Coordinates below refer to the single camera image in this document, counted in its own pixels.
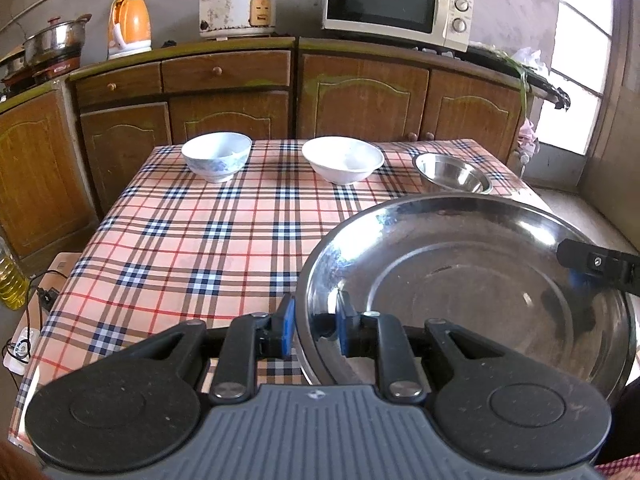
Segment steel bowl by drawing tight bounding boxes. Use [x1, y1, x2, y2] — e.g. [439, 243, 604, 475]
[412, 153, 493, 195]

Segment lidded steel pot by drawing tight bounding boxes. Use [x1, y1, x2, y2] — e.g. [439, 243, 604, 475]
[22, 14, 92, 68]

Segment orange electric kettle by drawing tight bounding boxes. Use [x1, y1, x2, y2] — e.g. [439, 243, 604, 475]
[106, 0, 152, 61]

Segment blue patterned white bowl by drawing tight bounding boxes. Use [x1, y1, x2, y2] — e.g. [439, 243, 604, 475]
[181, 132, 252, 184]

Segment plaid tablecloth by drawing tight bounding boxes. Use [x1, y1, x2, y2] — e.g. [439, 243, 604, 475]
[12, 139, 561, 456]

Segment clear plastic bag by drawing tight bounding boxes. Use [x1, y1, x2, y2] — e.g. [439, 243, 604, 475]
[510, 47, 549, 75]

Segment glass window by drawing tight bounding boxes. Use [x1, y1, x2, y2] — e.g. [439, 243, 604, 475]
[530, 0, 640, 156]

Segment low wooden cabinet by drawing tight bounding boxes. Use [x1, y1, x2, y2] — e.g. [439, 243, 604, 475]
[0, 80, 101, 273]

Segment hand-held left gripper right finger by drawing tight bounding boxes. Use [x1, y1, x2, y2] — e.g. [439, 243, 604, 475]
[336, 294, 501, 407]

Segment cooking oil bottle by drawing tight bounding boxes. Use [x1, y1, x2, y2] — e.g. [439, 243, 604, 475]
[0, 236, 31, 311]

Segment large steel basin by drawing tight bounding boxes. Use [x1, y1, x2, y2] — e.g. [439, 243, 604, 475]
[296, 194, 638, 401]

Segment black floor cable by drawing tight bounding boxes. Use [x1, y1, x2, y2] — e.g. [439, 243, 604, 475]
[4, 270, 68, 361]

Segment plain white bowl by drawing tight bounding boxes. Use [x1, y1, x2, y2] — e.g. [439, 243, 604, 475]
[301, 136, 385, 186]

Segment white floor power strip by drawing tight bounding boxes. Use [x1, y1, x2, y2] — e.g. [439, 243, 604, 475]
[2, 327, 41, 375]

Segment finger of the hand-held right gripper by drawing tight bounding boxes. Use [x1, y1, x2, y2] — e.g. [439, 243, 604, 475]
[556, 238, 640, 293]

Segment wooden cabinet with drawers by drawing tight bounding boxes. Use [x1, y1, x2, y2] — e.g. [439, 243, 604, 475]
[67, 37, 300, 216]

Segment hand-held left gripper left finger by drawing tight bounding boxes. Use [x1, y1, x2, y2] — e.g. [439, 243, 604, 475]
[145, 292, 297, 407]

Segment green onion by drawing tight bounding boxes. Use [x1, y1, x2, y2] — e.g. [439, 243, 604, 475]
[500, 55, 532, 108]

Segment small steel pot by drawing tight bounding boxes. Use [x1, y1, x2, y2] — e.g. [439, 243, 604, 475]
[0, 50, 28, 86]

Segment red induction cooker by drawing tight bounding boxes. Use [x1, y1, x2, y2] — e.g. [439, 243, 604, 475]
[30, 52, 81, 80]

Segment two-door wooden cabinet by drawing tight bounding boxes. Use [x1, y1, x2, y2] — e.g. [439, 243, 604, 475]
[297, 37, 526, 158]

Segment cream microwave oven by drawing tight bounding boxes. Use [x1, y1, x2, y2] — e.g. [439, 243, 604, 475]
[321, 0, 475, 52]

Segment white rice cooker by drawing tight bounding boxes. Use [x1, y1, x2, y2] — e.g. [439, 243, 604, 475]
[191, 0, 281, 41]

